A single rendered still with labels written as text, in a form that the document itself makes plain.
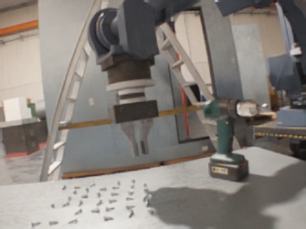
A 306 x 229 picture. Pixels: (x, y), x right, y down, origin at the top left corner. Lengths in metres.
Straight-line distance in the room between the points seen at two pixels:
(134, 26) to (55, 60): 2.30
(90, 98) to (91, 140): 0.50
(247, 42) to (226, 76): 4.29
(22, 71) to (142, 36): 12.44
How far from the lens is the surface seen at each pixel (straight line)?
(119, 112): 0.56
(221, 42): 2.91
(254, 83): 6.88
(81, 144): 2.67
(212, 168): 0.64
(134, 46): 0.53
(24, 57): 13.03
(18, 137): 6.09
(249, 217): 0.45
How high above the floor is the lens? 0.89
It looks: 3 degrees down
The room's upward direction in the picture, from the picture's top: 8 degrees counter-clockwise
